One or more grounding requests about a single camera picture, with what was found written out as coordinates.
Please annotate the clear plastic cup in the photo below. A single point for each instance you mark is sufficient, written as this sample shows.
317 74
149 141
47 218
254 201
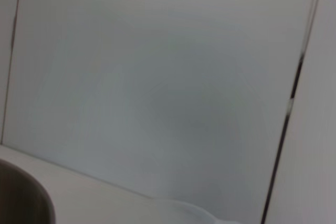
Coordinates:
202 216

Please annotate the stainless steel mixing bowl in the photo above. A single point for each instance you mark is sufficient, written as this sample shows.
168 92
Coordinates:
23 197

